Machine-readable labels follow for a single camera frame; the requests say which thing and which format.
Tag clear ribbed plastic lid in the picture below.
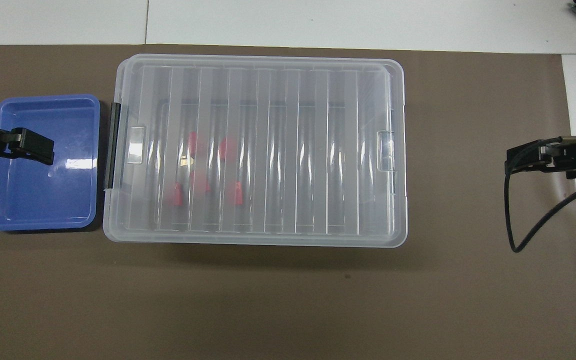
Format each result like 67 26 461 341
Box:
102 53 409 248

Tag clear plastic storage box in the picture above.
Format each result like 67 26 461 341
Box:
102 54 409 248

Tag blue plastic tray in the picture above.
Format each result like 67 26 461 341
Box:
0 94 102 234

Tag brown paper mat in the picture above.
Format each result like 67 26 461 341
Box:
0 44 576 360

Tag black box latch handle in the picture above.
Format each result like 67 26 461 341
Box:
104 102 122 191

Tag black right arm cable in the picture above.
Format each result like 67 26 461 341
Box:
503 145 576 254

